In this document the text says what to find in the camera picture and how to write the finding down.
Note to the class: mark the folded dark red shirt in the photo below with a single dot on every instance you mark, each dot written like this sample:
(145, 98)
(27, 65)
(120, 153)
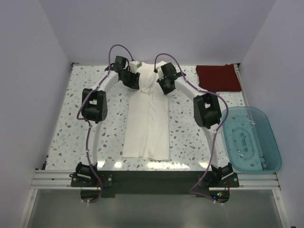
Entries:
(218, 78)

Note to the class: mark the white t shirt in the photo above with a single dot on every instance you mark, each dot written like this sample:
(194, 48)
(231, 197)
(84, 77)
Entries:
(147, 127)

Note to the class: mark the blue plastic bin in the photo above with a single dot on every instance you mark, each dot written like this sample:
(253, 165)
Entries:
(250, 142)

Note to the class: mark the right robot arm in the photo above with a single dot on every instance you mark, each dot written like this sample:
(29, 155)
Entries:
(210, 112)

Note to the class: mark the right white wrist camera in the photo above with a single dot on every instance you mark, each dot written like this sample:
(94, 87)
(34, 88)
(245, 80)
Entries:
(161, 75)

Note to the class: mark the aluminium frame rail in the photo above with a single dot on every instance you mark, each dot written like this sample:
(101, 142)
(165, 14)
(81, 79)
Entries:
(59, 179)

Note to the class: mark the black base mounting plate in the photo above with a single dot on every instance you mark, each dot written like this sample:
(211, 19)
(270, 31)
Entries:
(153, 183)

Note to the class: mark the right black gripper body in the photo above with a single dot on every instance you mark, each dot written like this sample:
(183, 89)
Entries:
(165, 84)

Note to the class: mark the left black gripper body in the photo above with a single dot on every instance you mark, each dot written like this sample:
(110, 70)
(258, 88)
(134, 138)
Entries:
(130, 79)

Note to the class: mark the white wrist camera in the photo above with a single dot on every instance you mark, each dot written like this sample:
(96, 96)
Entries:
(161, 75)
(134, 65)

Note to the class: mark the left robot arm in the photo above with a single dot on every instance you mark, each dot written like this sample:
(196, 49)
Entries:
(94, 110)

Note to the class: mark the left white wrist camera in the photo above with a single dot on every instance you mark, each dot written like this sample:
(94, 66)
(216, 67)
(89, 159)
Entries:
(134, 65)

